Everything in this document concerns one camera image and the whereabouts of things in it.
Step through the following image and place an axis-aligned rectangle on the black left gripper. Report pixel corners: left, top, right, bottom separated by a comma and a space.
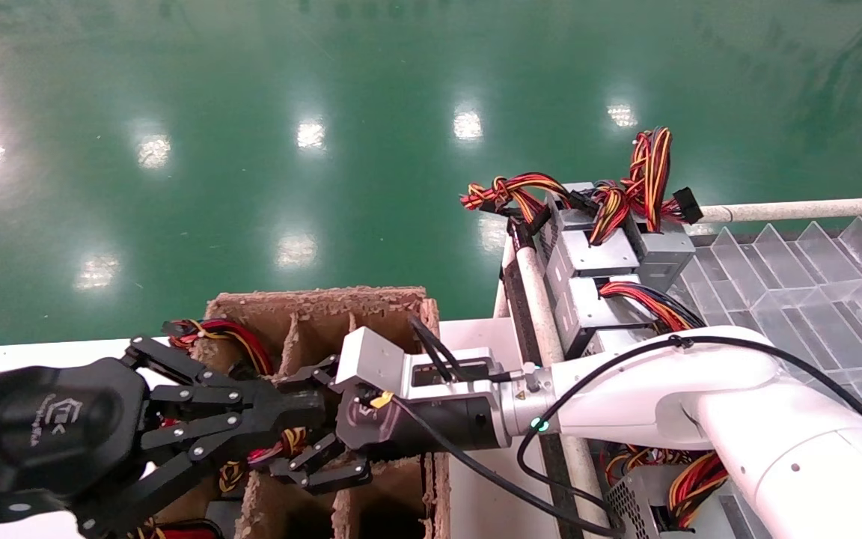
0, 335, 327, 537

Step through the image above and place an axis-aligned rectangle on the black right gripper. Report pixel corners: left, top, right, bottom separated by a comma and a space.
268, 356, 510, 496

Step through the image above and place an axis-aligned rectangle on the cardboard box with dividers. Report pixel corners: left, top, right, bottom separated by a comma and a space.
148, 284, 453, 539

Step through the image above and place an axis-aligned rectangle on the short white rack pipe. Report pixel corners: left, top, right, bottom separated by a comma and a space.
492, 238, 516, 319

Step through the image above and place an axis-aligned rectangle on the grey power supply row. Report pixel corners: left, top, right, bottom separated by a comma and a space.
513, 246, 615, 539

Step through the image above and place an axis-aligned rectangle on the black pipe connector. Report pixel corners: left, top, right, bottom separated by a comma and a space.
506, 213, 535, 252

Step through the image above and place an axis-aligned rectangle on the clear plastic divider tray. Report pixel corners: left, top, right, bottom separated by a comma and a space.
670, 217, 862, 539

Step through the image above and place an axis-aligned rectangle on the long white rack pipe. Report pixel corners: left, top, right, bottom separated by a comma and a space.
700, 196, 862, 224

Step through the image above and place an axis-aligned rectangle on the wire harness in box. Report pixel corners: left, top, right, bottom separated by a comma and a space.
220, 458, 251, 493

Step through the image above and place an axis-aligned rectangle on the thin black camera cable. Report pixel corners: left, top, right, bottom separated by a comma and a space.
407, 316, 533, 383

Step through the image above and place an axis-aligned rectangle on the long black arm cable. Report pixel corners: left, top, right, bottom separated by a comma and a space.
390, 335, 862, 538

